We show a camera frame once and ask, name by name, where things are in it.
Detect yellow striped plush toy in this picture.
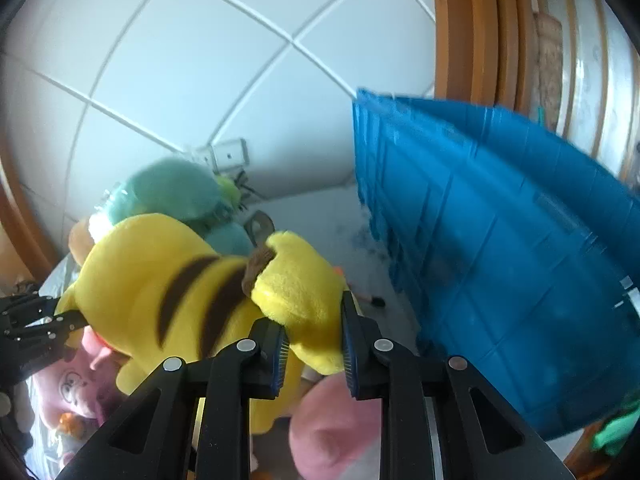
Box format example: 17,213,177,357
56,214,347,434

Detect orange wooden door frame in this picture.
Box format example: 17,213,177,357
434,0,537,115

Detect pink round plush toy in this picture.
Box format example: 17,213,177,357
288,373,382,480

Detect teal green plush toy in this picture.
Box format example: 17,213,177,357
101,156,254,256

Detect orange brown plush toy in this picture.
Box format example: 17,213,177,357
67,218,94,266

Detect blue plastic storage crate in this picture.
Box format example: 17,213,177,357
352,90,639,440

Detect white wall socket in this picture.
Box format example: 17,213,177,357
190,139,248,172

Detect pink printed plush toy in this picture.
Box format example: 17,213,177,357
34,326,125,428

